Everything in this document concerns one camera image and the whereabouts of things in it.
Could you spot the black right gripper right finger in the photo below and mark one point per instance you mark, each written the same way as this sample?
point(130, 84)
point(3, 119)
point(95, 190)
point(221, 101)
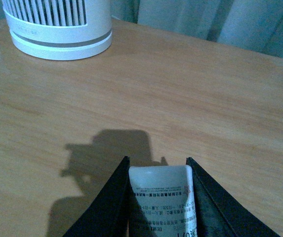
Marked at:
point(218, 213)

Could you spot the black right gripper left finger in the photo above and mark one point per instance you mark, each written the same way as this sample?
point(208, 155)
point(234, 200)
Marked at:
point(108, 214)

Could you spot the wooden nightstand cabinet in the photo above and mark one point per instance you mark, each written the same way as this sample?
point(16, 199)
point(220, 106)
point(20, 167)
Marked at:
point(154, 96)

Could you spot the white cylindrical air purifier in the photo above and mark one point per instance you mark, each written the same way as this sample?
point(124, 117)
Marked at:
point(59, 29)

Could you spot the grey-blue curtain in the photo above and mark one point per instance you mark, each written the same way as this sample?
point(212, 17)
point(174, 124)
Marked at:
point(255, 25)

